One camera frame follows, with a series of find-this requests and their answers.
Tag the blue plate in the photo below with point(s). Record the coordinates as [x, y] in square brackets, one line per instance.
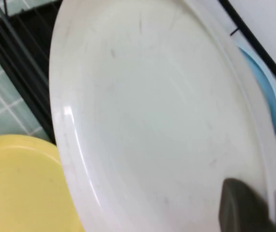
[270, 101]

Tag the yellow plate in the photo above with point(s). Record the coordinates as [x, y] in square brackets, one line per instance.
[19, 188]

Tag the green tile-pattern tablecloth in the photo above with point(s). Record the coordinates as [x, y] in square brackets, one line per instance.
[2, 101]

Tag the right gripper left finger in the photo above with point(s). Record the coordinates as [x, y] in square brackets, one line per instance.
[244, 210]

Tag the white plate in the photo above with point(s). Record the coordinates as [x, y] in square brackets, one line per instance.
[152, 108]

